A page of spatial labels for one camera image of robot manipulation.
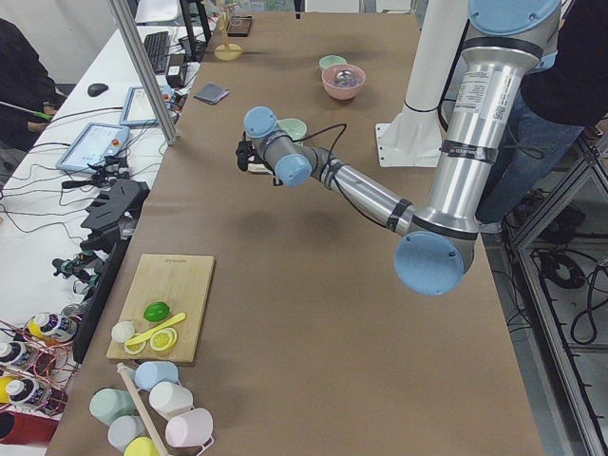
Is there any light green bowl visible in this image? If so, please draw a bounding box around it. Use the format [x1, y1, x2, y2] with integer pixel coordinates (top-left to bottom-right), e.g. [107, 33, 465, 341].
[318, 54, 347, 72]

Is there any dark tray far end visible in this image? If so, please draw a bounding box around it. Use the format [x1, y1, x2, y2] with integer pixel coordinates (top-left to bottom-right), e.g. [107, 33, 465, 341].
[227, 16, 253, 37]

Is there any lemon slice right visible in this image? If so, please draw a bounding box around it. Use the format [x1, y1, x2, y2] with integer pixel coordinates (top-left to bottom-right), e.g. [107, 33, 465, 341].
[149, 327, 178, 352]

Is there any black gripper holder rack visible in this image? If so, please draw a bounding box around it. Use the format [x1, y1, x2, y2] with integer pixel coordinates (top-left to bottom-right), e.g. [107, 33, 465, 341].
[80, 179, 150, 254]

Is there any white lemon half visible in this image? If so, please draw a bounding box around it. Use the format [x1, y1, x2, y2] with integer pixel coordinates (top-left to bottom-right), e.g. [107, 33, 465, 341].
[111, 321, 136, 344]

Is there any aluminium frame post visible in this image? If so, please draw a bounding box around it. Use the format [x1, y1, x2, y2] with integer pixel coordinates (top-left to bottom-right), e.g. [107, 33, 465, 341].
[108, 0, 178, 145]

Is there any grey and purple cloth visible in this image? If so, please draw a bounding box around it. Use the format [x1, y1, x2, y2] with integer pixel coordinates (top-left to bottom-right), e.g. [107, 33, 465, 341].
[194, 83, 230, 105]

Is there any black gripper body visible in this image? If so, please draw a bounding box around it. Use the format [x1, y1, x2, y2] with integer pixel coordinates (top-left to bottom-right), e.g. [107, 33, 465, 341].
[236, 140, 260, 172]

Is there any cream rabbit print tray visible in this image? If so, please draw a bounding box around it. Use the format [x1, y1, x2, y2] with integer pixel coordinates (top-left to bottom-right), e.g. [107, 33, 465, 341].
[247, 163, 274, 175]

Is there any wooden cutting board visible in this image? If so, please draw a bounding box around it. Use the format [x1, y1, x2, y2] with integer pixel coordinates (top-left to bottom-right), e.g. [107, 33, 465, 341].
[106, 254, 215, 363]

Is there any black keyboard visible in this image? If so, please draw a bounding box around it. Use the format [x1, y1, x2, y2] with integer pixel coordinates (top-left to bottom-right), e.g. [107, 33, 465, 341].
[143, 31, 170, 75]

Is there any pink bowl with ice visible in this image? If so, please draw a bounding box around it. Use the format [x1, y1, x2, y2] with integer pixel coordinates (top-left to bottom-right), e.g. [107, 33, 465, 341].
[321, 64, 366, 101]

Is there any light blue cup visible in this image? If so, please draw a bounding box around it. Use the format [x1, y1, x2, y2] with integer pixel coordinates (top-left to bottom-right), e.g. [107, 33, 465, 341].
[135, 361, 180, 391]

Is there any yellow cup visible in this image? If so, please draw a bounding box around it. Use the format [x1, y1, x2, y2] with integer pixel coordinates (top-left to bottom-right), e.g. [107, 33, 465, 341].
[123, 436, 160, 456]

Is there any blue teach pendant tablet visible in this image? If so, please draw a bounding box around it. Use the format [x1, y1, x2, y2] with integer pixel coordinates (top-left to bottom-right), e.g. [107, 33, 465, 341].
[55, 123, 130, 174]

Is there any metal ice scoop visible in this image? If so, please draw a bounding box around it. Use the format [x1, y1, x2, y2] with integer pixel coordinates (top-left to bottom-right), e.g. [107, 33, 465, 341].
[333, 69, 355, 86]

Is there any green cup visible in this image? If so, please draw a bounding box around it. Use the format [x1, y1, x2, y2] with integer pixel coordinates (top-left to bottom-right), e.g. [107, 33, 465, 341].
[89, 389, 135, 426]

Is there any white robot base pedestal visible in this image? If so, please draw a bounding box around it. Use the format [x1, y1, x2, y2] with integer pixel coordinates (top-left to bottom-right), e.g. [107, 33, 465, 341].
[376, 0, 468, 167]

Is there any grey-green bowl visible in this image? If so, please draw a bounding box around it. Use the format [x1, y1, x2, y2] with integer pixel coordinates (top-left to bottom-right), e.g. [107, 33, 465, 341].
[277, 118, 308, 143]

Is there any black power adapter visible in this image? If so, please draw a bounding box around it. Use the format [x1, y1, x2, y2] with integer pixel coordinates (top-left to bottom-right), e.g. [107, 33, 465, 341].
[165, 64, 188, 88]

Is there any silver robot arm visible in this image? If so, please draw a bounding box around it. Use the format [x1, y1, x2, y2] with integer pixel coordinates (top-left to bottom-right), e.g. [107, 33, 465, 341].
[237, 1, 561, 295]

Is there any yellow wooden stand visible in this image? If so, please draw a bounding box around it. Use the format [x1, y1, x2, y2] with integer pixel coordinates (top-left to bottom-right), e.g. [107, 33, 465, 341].
[214, 1, 242, 62]

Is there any white capped bottle middle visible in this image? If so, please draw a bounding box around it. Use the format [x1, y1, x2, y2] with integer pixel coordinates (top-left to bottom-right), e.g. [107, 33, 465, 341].
[1, 341, 33, 371]

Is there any green lime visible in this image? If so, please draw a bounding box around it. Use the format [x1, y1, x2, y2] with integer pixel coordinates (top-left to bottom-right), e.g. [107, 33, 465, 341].
[143, 301, 171, 322]

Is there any person in black top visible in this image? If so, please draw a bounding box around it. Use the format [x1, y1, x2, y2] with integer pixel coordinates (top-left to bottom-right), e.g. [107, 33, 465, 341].
[476, 1, 607, 233]

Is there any pink cup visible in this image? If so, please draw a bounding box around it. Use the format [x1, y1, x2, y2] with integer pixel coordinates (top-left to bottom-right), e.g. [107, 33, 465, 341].
[165, 408, 214, 447]

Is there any seated person in black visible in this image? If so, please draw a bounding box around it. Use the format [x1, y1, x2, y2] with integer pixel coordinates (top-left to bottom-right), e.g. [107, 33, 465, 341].
[1, 19, 61, 152]

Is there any white cup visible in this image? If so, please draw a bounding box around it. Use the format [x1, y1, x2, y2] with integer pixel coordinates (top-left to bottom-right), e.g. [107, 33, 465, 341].
[148, 381, 194, 420]

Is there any lemon slice left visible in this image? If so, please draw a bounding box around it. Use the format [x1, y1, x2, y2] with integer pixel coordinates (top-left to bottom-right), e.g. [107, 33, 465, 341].
[123, 332, 146, 355]

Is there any yellow bottle lower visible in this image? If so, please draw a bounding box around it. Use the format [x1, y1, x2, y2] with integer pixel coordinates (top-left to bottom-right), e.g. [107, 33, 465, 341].
[1, 376, 49, 408]

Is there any black computer mouse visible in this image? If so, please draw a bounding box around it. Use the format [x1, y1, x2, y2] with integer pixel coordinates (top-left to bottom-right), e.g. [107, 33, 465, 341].
[87, 83, 109, 98]

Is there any grey cup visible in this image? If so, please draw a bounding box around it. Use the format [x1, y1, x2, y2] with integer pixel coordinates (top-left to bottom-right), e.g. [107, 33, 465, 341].
[107, 415, 145, 453]

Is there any yellow plastic knife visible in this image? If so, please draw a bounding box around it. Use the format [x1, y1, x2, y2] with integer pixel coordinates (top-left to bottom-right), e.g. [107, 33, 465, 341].
[124, 312, 187, 346]

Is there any lemon slice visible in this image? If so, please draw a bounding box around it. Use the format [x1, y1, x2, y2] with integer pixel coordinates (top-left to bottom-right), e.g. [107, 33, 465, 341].
[149, 327, 178, 352]
[123, 332, 146, 355]

